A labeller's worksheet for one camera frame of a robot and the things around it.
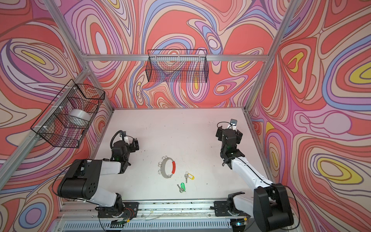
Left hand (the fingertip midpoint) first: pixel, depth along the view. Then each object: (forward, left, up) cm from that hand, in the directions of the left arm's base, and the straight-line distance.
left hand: (130, 138), depth 94 cm
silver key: (-23, -37, -7) cm, 44 cm away
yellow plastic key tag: (-23, -41, -7) cm, 47 cm away
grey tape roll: (-3, +18, +25) cm, 30 cm away
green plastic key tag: (-28, -35, -8) cm, 45 cm away
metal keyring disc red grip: (-15, -22, -7) cm, 27 cm away
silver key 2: (-30, -34, -7) cm, 45 cm away
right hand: (-1, -63, +10) cm, 64 cm away
